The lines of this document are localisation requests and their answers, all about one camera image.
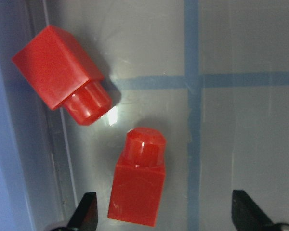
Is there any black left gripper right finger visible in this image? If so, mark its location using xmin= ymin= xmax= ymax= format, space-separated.
xmin=231 ymin=190 xmax=289 ymax=231

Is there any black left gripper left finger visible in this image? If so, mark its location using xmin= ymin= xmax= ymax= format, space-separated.
xmin=46 ymin=192 xmax=98 ymax=231

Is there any red block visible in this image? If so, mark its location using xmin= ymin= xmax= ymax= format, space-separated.
xmin=12 ymin=25 xmax=112 ymax=126
xmin=107 ymin=127 xmax=167 ymax=227

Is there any blue plastic tray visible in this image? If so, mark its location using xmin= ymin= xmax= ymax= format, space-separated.
xmin=0 ymin=14 xmax=37 ymax=231

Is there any clear plastic storage box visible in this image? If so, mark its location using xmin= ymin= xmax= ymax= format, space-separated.
xmin=0 ymin=0 xmax=289 ymax=231

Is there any red block tilted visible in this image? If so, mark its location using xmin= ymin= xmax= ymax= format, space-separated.
xmin=12 ymin=25 xmax=112 ymax=126

